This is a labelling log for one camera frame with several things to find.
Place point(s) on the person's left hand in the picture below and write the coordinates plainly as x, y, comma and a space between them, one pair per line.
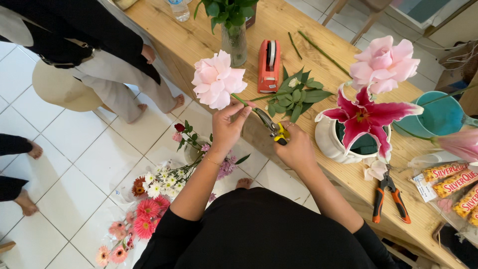
226, 129

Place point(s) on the person's right hand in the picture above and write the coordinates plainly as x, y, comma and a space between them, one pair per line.
297, 149

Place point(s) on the person's right fingers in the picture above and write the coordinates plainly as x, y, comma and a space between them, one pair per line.
286, 131

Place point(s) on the pale pink rose with stem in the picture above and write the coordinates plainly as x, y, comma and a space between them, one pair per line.
216, 79

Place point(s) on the green leafy branch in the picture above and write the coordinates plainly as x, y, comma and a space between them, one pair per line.
297, 98

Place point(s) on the white ceramic vase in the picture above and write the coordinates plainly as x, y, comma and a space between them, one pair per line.
326, 140

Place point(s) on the red tape dispenser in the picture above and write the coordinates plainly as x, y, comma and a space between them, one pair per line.
267, 73

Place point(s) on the person's bare foot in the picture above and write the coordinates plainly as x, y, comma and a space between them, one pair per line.
244, 183

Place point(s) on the magenta white lily flower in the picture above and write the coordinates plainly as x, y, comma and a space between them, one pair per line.
364, 115

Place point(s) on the dark green floral foam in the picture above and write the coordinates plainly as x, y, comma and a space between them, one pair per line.
366, 145

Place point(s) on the long bare green stem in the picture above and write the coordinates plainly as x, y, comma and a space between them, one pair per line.
323, 53

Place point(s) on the short bare green stem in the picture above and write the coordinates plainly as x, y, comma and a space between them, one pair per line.
294, 45

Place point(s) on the floor vase with mixed flowers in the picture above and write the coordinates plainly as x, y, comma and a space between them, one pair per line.
192, 147

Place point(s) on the loose pale pink petals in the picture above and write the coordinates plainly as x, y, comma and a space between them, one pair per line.
374, 170

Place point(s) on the clear ribbed glass vase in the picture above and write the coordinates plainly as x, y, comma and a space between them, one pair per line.
234, 46

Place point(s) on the person's black garment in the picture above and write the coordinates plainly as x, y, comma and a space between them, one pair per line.
257, 231

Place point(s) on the large pink rose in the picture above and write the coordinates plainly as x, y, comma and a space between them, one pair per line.
384, 63

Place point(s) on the small brown box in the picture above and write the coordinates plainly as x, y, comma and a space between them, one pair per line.
251, 17

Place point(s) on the bunch of white chrysanthemums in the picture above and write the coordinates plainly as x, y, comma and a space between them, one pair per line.
164, 181

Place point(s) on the green leafy plant stems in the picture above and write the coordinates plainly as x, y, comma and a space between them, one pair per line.
227, 11

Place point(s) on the wooden chair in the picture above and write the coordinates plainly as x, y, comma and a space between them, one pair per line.
358, 17

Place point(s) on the clear plastic bag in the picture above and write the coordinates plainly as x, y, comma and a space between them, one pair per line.
429, 158

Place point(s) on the white paper label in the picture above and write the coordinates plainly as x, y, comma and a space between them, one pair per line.
424, 186

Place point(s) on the teal plastic bucket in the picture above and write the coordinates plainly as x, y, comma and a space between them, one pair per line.
437, 117

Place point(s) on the orange gerbera flower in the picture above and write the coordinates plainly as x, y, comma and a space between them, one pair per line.
139, 186

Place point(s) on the clear plastic water bottle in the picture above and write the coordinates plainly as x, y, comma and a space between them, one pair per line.
180, 10

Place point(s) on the gold wrapped chocolate bar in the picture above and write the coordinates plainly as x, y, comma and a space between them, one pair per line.
444, 172
455, 183
474, 217
466, 201

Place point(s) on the thin green flower stem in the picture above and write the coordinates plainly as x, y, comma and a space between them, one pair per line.
448, 95

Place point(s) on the bunch of pink gerberas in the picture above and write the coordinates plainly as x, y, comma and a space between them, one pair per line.
145, 220

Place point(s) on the pale pink lily bloom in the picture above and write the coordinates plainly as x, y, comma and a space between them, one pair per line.
457, 144

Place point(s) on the beige brimmed hat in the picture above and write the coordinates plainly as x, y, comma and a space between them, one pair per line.
63, 89

